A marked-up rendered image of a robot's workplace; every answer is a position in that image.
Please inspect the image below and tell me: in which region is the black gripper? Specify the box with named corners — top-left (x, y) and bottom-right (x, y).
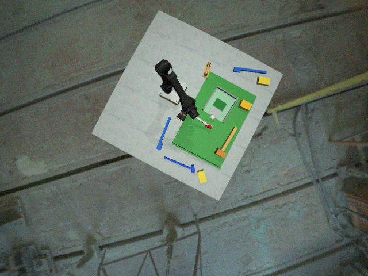
top-left (177, 107), bottom-right (187, 121)

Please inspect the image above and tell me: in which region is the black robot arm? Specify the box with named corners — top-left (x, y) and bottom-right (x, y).
top-left (155, 59), bottom-right (199, 119)

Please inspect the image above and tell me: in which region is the green rectangular mat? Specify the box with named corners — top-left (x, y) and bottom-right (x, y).
top-left (173, 72), bottom-right (257, 168)

